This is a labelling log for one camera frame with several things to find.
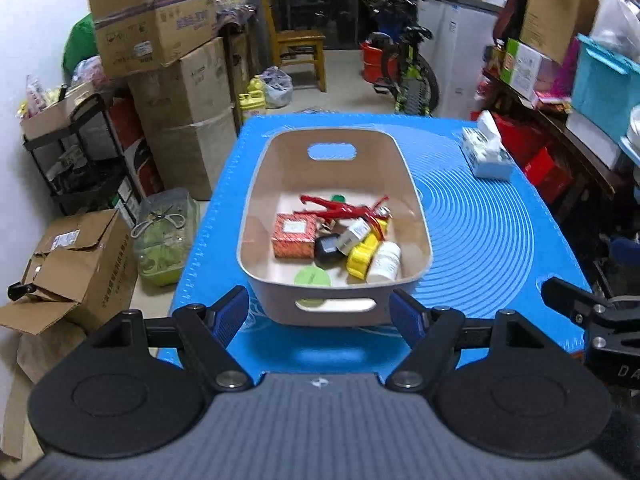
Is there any black and green bicycle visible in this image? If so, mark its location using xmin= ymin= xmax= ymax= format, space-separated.
xmin=369 ymin=25 xmax=441 ymax=117

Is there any open taped cardboard box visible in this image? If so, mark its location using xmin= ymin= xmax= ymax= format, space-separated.
xmin=86 ymin=0 xmax=218 ymax=80

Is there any large plain cardboard box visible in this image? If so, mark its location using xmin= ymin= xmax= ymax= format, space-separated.
xmin=150 ymin=105 xmax=239 ymax=202
xmin=129 ymin=37 xmax=236 ymax=132

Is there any small black case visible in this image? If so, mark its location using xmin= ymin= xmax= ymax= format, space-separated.
xmin=314 ymin=234 xmax=346 ymax=265

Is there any teal storage box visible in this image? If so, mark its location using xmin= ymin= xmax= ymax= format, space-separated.
xmin=571 ymin=34 xmax=640 ymax=127

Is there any red and white carton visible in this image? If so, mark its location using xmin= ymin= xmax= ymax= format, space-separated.
xmin=110 ymin=97 xmax=164 ymax=197

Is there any clear bag of green items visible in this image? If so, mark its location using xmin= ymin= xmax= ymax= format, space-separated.
xmin=131 ymin=188 xmax=201 ymax=287

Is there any torn cardboard box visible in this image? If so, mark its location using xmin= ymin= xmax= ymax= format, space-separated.
xmin=0 ymin=209 xmax=138 ymax=337

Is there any red plastic tool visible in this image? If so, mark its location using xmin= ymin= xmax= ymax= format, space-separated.
xmin=300 ymin=193 xmax=393 ymax=239

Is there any black metal shelf rack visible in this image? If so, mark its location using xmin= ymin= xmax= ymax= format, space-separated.
xmin=22 ymin=92 xmax=151 ymax=217

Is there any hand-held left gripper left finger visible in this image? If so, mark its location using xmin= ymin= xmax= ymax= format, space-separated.
xmin=87 ymin=285 xmax=253 ymax=393

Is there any clear plastic bag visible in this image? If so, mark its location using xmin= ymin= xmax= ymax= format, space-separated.
xmin=260 ymin=66 xmax=294 ymax=110

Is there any flat brown cardboard sheet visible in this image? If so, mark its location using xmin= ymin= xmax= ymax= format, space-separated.
xmin=0 ymin=320 xmax=87 ymax=461

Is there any white patterned tissue box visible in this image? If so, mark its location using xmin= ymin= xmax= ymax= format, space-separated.
xmin=461 ymin=111 xmax=515 ymax=181

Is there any wooden chair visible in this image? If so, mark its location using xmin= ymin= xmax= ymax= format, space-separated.
xmin=257 ymin=0 xmax=328 ymax=93

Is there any white chest freezer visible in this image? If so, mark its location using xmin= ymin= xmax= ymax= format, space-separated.
xmin=417 ymin=0 xmax=501 ymax=121

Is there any blue ribbed mat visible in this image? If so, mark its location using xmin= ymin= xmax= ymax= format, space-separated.
xmin=157 ymin=114 xmax=593 ymax=386

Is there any cardboard box on rack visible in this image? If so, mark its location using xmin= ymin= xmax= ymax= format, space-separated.
xmin=20 ymin=82 xmax=97 ymax=142

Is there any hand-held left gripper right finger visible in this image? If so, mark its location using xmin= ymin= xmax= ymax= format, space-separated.
xmin=385 ymin=288 xmax=551 ymax=393

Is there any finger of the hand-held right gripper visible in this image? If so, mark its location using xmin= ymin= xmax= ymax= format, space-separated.
xmin=541 ymin=276 xmax=608 ymax=333

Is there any light green round lid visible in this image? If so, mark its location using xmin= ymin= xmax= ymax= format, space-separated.
xmin=294 ymin=266 xmax=331 ymax=289

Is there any tall brown cardboard box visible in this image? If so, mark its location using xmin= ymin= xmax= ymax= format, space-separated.
xmin=520 ymin=0 xmax=599 ymax=64

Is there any white pill bottle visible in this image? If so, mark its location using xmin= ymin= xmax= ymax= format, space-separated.
xmin=366 ymin=241 xmax=402 ymax=284

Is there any red patterned box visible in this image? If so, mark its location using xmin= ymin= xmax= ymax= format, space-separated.
xmin=271 ymin=213 xmax=319 ymax=260

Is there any yellow plastic jug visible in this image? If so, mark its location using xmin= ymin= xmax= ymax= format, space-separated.
xmin=239 ymin=76 xmax=267 ymax=127

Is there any red gift box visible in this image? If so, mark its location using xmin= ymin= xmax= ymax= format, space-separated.
xmin=492 ymin=112 xmax=574 ymax=204

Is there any red bucket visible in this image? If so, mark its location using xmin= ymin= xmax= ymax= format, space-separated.
xmin=361 ymin=42 xmax=397 ymax=86

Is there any small white box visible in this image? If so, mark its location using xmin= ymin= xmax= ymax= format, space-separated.
xmin=336 ymin=218 xmax=372 ymax=256

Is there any yellow plastic container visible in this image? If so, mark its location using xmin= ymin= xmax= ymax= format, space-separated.
xmin=346 ymin=234 xmax=381 ymax=280

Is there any white and green carton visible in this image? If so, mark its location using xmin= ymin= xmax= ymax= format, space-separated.
xmin=500 ymin=39 xmax=544 ymax=99

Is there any beige plastic bin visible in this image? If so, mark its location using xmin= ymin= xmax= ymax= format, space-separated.
xmin=235 ymin=130 xmax=433 ymax=328

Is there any white plastic bag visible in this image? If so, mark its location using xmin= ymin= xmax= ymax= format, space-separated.
xmin=590 ymin=0 xmax=640 ymax=52

